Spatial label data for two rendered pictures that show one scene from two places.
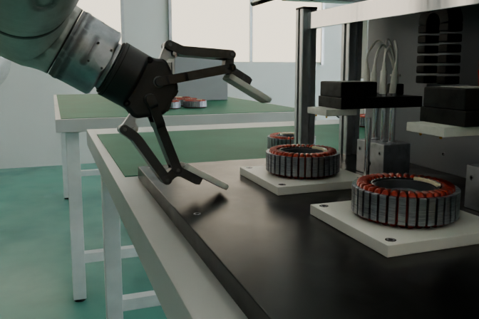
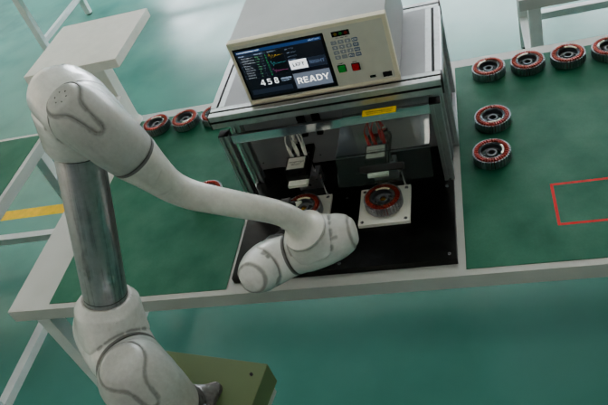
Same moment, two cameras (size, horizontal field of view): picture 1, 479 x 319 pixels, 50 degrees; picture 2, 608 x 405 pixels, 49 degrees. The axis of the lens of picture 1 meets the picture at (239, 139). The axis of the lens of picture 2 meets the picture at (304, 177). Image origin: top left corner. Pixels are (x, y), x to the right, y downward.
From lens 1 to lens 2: 1.56 m
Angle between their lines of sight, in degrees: 53
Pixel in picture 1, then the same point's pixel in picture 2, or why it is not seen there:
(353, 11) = (280, 132)
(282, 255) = (395, 248)
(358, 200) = (381, 213)
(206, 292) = (398, 274)
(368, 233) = (397, 221)
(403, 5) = (319, 127)
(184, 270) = (379, 277)
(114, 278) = not seen: hidden behind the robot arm
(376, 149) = (313, 178)
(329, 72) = not seen: outside the picture
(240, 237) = (374, 255)
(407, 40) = not seen: hidden behind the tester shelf
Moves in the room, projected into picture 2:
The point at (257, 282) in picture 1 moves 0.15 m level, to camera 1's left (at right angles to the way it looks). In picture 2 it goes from (413, 258) to (392, 302)
